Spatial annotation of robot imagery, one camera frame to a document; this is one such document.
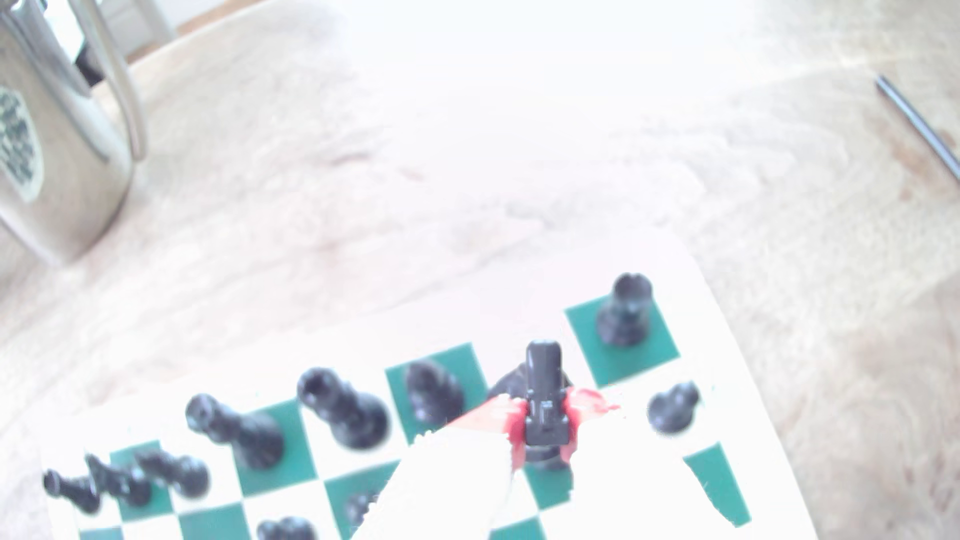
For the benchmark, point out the thin grey pen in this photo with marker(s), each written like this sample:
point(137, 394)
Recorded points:
point(919, 126)

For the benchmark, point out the black chess rook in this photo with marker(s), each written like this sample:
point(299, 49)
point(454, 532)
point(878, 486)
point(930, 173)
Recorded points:
point(625, 309)

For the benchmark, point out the black chess knight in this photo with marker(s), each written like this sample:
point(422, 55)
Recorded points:
point(544, 397)

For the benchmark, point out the green and white chess board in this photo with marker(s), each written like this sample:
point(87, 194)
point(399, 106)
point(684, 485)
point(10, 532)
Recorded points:
point(675, 480)

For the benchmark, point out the stainless steel kettle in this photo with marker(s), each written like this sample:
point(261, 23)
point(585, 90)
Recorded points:
point(52, 142)

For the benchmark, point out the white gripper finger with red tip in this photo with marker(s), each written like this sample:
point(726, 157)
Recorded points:
point(622, 480)
point(457, 480)

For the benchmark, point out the black chess bishop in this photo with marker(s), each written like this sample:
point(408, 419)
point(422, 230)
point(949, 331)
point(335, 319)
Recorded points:
point(433, 391)

